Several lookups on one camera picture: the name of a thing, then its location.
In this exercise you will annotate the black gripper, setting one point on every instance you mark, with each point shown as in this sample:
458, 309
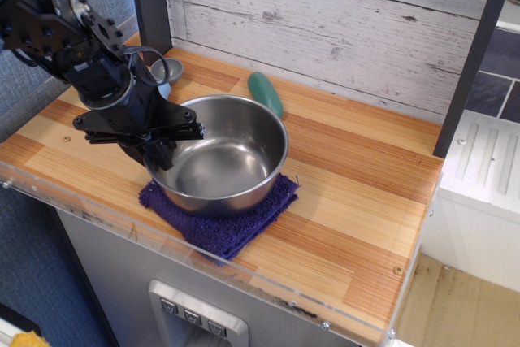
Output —
145, 125

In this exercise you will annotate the stainless steel bowl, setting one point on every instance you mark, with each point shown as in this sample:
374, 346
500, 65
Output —
234, 166

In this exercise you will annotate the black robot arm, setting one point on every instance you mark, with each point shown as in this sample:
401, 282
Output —
73, 43

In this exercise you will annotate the clear acrylic counter edge guard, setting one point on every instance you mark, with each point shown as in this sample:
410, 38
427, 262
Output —
335, 261

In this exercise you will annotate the yellow object at corner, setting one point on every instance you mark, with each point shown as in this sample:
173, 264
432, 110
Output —
28, 339

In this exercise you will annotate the white drainboard counter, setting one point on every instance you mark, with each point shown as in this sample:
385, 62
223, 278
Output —
474, 220

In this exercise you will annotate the purple folded towel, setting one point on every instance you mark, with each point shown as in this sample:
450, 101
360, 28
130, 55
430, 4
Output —
224, 238

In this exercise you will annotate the green oblong toy vegetable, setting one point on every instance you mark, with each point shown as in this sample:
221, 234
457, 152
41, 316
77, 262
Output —
263, 91

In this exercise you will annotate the silver dispenser panel with buttons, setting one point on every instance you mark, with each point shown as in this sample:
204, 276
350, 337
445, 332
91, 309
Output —
185, 320

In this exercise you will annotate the blue handled grey scoop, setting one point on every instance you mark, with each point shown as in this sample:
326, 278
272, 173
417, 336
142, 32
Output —
167, 73

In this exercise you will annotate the dark grey left post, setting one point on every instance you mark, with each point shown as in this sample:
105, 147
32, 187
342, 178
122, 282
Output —
154, 25

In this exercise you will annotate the dark grey post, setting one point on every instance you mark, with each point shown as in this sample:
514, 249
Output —
154, 25
482, 37

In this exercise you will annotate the dark grey right post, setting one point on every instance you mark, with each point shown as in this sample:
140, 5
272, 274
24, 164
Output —
482, 37

